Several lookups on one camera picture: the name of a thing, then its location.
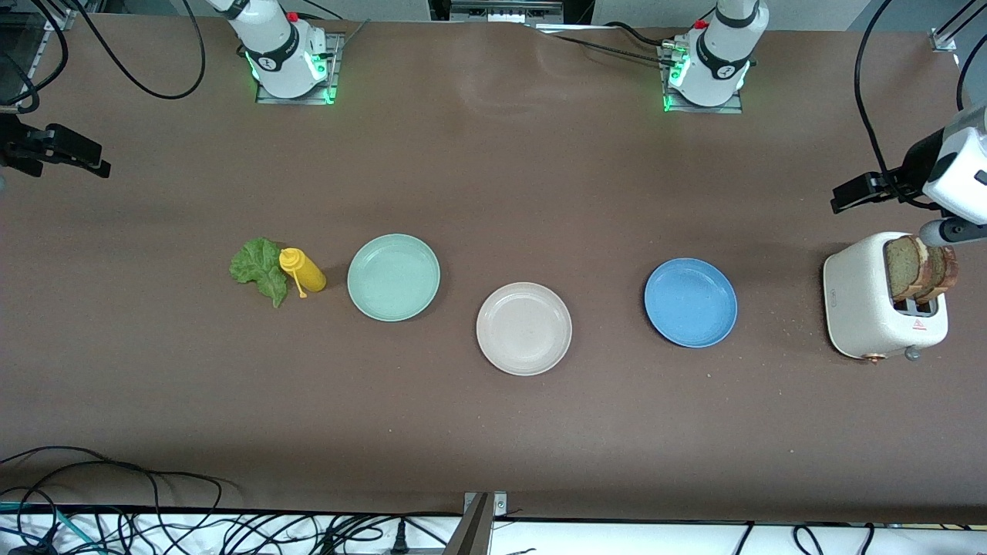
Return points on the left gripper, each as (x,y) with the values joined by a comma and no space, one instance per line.
(912,167)

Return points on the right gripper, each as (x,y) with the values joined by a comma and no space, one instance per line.
(21,144)

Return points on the brown bread slice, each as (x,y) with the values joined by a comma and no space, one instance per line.
(942,271)
(902,266)

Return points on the green lettuce leaf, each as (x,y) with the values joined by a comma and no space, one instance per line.
(258,266)

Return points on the yellow mustard squeeze bottle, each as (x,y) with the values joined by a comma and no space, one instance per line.
(308,274)

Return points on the blue plate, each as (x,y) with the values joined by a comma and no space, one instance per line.
(690,302)

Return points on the mint green plate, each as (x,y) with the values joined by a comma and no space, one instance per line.
(393,277)

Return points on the beige plate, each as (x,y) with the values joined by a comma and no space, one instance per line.
(524,329)

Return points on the cream white toaster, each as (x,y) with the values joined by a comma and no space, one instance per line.
(856,301)

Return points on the black power plug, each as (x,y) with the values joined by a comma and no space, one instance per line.
(399,539)

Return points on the aluminium frame rail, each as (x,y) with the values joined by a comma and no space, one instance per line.
(58,19)
(944,38)

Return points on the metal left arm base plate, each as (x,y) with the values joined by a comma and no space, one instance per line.
(725,109)

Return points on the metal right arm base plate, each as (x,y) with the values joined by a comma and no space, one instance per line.
(331,54)

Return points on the metal frame crossbar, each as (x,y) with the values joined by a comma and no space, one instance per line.
(505,9)

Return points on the metal camera mount beam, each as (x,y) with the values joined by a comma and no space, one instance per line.
(474,532)

